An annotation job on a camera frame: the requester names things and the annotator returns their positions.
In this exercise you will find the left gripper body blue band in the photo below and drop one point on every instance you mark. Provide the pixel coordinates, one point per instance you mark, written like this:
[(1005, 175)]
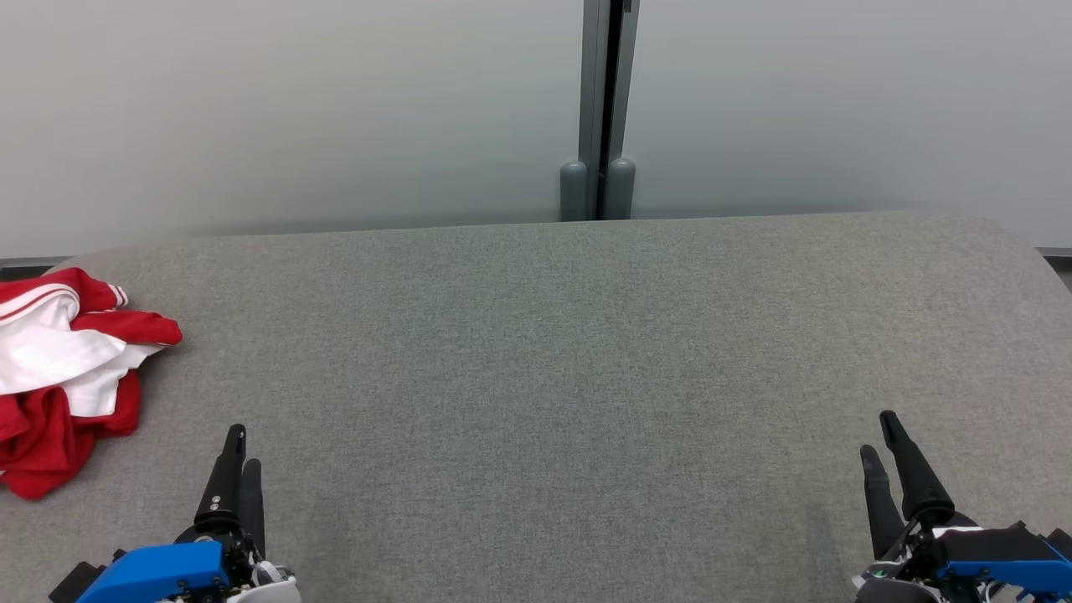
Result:
[(151, 574)]

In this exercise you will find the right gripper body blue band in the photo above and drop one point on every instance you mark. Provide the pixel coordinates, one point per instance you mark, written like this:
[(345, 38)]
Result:
[(997, 557)]

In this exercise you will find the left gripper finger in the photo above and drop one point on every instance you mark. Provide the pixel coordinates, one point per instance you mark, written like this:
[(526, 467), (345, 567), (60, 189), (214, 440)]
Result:
[(224, 477), (254, 502)]

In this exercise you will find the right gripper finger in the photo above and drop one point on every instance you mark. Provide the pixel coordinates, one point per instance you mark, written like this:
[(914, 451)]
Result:
[(917, 477), (879, 502)]

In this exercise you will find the red shorts white stripe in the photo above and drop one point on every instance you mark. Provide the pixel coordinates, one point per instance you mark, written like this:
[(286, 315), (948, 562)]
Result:
[(42, 452)]

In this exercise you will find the red white basketball jersey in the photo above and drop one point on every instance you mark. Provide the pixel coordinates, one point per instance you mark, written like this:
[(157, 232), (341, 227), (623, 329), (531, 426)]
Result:
[(50, 352)]

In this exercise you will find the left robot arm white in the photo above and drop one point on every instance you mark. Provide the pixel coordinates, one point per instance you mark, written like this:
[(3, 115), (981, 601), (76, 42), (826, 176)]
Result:
[(272, 586)]

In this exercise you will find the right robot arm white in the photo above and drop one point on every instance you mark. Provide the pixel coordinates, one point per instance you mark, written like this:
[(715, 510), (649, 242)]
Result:
[(900, 590)]

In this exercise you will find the grey cylinder partition foot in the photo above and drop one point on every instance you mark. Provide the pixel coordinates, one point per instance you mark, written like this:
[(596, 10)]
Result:
[(574, 193), (621, 191)]

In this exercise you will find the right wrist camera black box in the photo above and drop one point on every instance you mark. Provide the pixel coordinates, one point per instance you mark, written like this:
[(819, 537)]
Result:
[(1062, 543)]

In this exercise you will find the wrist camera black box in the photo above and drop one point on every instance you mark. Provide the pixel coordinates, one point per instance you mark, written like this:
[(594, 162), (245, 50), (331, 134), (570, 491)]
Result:
[(1062, 543), (71, 582)]

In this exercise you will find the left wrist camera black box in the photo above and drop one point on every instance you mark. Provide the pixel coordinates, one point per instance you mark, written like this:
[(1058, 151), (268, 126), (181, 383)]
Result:
[(71, 582)]

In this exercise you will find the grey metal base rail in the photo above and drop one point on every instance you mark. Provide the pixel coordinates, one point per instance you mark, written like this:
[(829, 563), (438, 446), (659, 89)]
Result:
[(33, 264)]

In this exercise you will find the grey partition frame post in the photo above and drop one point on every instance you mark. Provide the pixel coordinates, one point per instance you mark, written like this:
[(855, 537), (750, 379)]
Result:
[(596, 84)]

